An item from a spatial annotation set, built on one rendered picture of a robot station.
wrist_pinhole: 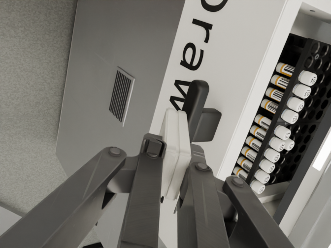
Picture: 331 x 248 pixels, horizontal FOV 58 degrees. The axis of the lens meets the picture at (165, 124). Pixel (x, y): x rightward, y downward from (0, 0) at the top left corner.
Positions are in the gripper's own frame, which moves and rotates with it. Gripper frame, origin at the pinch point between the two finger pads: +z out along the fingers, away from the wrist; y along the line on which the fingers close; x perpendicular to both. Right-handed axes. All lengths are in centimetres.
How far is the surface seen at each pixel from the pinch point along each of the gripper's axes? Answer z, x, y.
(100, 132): 56, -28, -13
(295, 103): 11.9, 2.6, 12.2
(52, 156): 90, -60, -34
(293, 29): 21.0, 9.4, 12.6
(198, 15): 11.4, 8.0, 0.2
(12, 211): 80, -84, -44
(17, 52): 81, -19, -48
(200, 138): 4.9, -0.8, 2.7
